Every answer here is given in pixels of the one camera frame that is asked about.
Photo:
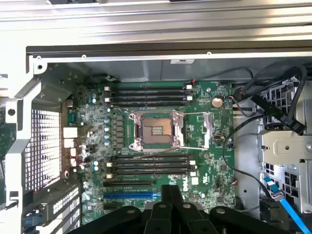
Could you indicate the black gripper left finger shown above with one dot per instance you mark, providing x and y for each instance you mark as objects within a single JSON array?
[{"x": 158, "y": 219}]

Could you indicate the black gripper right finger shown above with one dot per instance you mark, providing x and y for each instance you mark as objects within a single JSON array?
[{"x": 192, "y": 219}]

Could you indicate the black RAM slot white latches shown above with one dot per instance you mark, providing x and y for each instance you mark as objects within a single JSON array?
[
  {"x": 151, "y": 98},
  {"x": 151, "y": 162},
  {"x": 151, "y": 172},
  {"x": 151, "y": 87}
]

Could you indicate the blue expansion slot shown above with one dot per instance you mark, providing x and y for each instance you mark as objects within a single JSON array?
[{"x": 129, "y": 195}]

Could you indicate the long black expansion slot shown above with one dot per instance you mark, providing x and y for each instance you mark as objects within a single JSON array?
[{"x": 126, "y": 184}]

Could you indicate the short black expansion slot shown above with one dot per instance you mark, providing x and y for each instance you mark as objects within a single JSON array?
[{"x": 111, "y": 207}]

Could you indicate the green motherboard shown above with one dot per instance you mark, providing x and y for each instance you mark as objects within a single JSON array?
[{"x": 224, "y": 180}]

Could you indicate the silver CPU socket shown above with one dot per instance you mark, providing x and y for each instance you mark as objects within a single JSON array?
[{"x": 153, "y": 130}]

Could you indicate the grey metal disk bay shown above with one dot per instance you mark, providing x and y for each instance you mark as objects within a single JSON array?
[{"x": 287, "y": 146}]

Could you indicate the round coin cell battery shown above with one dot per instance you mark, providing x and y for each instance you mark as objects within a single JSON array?
[{"x": 217, "y": 102}]

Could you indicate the blue card retainer clip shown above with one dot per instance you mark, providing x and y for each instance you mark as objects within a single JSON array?
[{"x": 33, "y": 219}]

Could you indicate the black flat power connector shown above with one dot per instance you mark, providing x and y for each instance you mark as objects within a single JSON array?
[{"x": 270, "y": 109}]

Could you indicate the grey metal PC case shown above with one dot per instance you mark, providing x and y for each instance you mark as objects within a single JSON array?
[{"x": 146, "y": 68}]

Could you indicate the green graphics card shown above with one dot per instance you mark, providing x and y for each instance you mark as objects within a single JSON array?
[{"x": 2, "y": 139}]

